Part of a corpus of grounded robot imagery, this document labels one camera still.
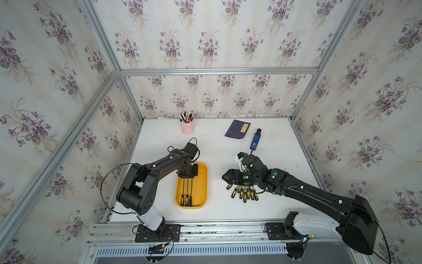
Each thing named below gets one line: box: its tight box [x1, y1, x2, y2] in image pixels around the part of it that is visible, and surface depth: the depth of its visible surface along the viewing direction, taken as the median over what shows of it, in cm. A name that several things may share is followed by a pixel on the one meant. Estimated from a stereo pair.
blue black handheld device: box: [249, 128, 262, 151], surface depth 107 cm
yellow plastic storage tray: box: [174, 162, 209, 209], surface depth 86 cm
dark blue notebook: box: [224, 119, 252, 144], surface depth 113 cm
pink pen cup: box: [179, 119, 196, 135], surface depth 112 cm
